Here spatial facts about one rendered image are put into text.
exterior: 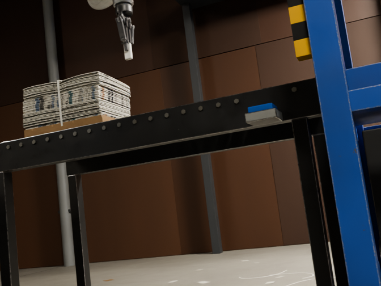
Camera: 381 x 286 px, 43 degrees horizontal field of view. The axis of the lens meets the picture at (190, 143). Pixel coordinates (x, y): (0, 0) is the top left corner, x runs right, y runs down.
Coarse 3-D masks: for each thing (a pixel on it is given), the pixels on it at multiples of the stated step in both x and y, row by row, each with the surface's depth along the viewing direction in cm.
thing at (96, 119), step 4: (92, 116) 196; (96, 116) 195; (100, 116) 195; (104, 116) 197; (108, 116) 200; (76, 120) 198; (80, 120) 198; (84, 120) 197; (88, 120) 196; (92, 120) 196; (96, 120) 195; (100, 120) 195; (104, 120) 196; (68, 124) 200; (72, 124) 199; (76, 124) 198; (80, 124) 198; (84, 124) 197; (88, 124) 196
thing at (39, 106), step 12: (48, 84) 206; (24, 96) 209; (36, 96) 207; (48, 96) 205; (24, 108) 208; (36, 108) 206; (48, 108) 204; (24, 120) 207; (36, 120) 205; (48, 120) 203
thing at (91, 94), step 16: (80, 80) 201; (96, 80) 198; (112, 80) 209; (80, 96) 200; (96, 96) 197; (112, 96) 207; (128, 96) 222; (80, 112) 198; (96, 112) 196; (112, 112) 206; (128, 112) 220
